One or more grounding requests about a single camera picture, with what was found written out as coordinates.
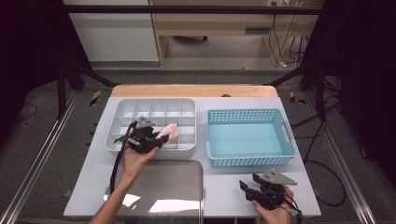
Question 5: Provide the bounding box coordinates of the blue perforated plastic basket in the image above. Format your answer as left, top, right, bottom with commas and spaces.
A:
205, 107, 297, 169

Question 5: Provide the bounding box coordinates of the white compartment organizer box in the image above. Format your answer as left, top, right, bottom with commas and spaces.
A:
105, 97, 197, 161

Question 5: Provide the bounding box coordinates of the left hand-held gripper black cable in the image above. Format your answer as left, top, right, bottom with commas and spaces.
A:
108, 120, 138, 196

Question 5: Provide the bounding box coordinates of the grey desk label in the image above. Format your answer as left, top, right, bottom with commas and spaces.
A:
245, 27, 271, 35

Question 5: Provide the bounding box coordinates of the yellow and black tape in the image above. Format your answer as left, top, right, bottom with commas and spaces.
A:
89, 90, 103, 107
289, 91, 306, 105

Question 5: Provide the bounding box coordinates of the white cabinet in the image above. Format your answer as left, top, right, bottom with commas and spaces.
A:
64, 0, 161, 63

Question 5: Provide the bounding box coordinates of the black curtain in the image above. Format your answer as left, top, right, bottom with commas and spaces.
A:
0, 0, 92, 150
300, 0, 396, 181

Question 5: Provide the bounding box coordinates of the wooden desk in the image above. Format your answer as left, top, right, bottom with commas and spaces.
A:
148, 0, 325, 67

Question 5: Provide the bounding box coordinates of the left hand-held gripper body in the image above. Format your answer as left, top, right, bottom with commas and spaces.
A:
127, 116, 163, 154

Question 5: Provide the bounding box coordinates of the black frame strut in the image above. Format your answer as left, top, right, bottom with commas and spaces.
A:
56, 59, 119, 119
266, 60, 327, 121

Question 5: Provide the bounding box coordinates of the person's right hand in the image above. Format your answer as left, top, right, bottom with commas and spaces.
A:
251, 186, 293, 224

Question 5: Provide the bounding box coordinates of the right hand-held gripper black cable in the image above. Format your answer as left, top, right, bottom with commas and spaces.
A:
284, 199, 304, 224

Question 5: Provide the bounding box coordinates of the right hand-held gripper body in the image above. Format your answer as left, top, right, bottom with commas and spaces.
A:
256, 169, 298, 210

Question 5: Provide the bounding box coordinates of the black floor cable loop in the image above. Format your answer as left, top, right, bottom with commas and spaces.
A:
303, 159, 347, 207

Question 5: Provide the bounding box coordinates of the light wooden table board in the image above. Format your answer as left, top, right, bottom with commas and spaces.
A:
110, 84, 279, 98

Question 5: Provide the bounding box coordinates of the person's left hand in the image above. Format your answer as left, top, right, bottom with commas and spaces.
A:
120, 146, 160, 180

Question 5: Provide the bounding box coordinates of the black horizontal frame bar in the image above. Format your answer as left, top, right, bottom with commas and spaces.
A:
64, 5, 325, 15

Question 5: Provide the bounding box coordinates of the aluminium floor rail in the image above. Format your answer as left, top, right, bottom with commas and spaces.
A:
303, 91, 379, 224
0, 90, 80, 224

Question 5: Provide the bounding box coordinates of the hand-held gripper black cable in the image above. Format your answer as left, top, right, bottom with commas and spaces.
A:
284, 199, 304, 224
108, 120, 138, 196

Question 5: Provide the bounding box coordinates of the white power strip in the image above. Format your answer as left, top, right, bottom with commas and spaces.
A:
265, 0, 292, 7

